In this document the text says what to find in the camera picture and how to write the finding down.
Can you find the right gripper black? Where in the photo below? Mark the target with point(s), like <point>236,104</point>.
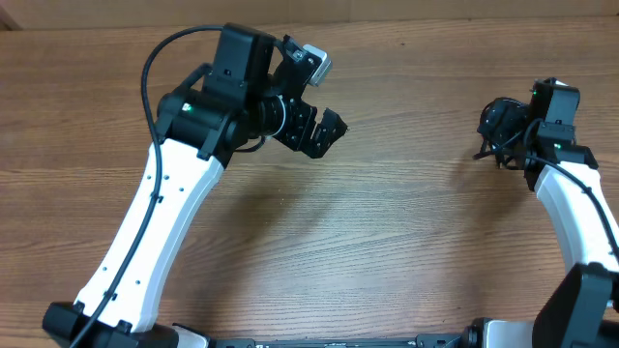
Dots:
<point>504,118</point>

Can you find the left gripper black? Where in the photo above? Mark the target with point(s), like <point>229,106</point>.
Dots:
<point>295,136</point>

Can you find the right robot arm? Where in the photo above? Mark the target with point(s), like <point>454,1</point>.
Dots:
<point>538,139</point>

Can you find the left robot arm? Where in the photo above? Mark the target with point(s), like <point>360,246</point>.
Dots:
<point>251,92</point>

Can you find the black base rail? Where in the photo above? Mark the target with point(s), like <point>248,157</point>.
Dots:
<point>338,342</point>

